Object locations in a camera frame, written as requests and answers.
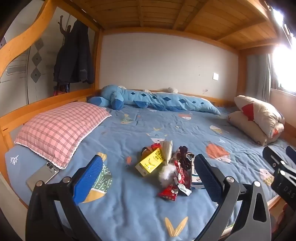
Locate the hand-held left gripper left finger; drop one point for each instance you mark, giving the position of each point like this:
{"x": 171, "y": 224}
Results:
{"x": 87, "y": 176}

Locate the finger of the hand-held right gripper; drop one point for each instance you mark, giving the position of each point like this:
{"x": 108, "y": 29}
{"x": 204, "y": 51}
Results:
{"x": 291, "y": 153}
{"x": 274, "y": 155}

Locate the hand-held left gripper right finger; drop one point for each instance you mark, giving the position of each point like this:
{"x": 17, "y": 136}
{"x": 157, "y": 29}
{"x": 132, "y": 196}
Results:
{"x": 208, "y": 178}

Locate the dark maroon cloth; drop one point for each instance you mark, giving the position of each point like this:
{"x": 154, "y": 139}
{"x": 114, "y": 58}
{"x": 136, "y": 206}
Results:
{"x": 183, "y": 154}

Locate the yellow banana milk carton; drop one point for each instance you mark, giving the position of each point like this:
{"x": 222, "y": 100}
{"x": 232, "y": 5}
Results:
{"x": 150, "y": 162}

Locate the long red snack wrapper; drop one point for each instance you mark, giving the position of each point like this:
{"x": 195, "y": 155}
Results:
{"x": 182, "y": 173}

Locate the small red snack wrapper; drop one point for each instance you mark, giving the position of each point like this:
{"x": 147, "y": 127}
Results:
{"x": 167, "y": 192}

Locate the white fluffy ball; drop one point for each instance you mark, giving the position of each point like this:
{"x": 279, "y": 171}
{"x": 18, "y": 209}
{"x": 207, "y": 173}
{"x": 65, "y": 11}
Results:
{"x": 165, "y": 173}

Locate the silver smartphone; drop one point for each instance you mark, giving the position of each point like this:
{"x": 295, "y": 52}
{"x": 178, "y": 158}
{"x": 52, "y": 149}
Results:
{"x": 41, "y": 175}

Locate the folded cream quilt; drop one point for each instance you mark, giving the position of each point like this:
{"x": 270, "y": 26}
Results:
{"x": 254, "y": 111}

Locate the white knit sock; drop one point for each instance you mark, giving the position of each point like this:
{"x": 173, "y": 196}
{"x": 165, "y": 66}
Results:
{"x": 167, "y": 148}

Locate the pink plaid pillow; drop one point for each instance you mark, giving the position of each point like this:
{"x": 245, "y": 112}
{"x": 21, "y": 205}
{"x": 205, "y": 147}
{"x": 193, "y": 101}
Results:
{"x": 60, "y": 129}

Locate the red cloth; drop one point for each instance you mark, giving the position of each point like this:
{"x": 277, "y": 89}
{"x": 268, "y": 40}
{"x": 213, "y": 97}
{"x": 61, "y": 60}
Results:
{"x": 156, "y": 146}

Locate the blue fish print bedsheet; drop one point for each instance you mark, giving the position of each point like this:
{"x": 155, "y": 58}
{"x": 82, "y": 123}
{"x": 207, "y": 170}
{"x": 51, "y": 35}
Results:
{"x": 129, "y": 129}

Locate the orange knit sock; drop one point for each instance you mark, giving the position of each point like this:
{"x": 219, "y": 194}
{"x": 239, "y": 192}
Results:
{"x": 146, "y": 150}

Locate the grey curtain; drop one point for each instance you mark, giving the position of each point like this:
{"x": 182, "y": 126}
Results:
{"x": 259, "y": 76}

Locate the bright window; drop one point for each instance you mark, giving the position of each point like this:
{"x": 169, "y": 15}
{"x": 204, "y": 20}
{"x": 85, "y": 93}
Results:
{"x": 285, "y": 67}

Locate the long blue plush toy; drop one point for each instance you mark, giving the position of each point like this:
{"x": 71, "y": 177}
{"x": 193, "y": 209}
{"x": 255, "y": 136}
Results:
{"x": 161, "y": 99}

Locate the white plush toy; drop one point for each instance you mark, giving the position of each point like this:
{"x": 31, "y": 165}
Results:
{"x": 171, "y": 90}

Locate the dark jacket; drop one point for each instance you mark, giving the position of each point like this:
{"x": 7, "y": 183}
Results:
{"x": 74, "y": 58}

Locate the white diamond pattern wardrobe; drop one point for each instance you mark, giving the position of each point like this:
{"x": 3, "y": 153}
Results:
{"x": 34, "y": 64}

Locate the brown coat rack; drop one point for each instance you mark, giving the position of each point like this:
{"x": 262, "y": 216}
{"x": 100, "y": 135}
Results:
{"x": 62, "y": 23}

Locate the white wall switch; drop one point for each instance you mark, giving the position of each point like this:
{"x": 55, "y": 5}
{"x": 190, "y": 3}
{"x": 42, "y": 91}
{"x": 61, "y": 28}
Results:
{"x": 215, "y": 76}

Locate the wooden bunk bed frame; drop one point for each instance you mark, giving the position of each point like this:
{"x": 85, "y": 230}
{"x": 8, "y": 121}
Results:
{"x": 161, "y": 14}

